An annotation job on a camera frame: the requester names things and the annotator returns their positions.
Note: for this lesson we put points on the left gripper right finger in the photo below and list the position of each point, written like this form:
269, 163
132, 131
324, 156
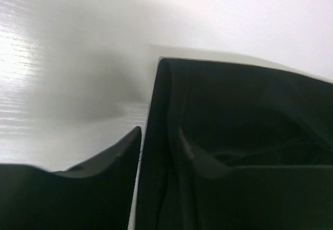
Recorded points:
216, 196

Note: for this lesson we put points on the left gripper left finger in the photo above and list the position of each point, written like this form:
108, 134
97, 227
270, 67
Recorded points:
94, 194

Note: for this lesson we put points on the black t shirt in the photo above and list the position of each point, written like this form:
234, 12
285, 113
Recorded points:
241, 115

